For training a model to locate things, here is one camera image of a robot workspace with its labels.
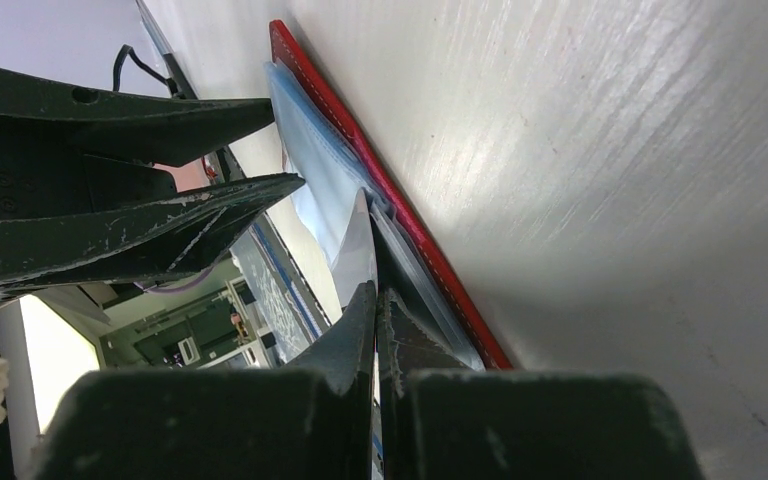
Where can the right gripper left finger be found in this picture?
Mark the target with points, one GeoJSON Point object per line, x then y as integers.
{"type": "Point", "coordinates": [309, 419]}

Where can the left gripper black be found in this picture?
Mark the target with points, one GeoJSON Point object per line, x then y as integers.
{"type": "Point", "coordinates": [80, 187]}

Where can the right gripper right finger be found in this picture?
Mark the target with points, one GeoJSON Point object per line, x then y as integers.
{"type": "Point", "coordinates": [443, 420]}

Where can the dark credit card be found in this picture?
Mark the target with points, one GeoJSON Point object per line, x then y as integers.
{"type": "Point", "coordinates": [355, 262]}

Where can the red card holder wallet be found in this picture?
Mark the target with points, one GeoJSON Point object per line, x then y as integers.
{"type": "Point", "coordinates": [323, 143]}

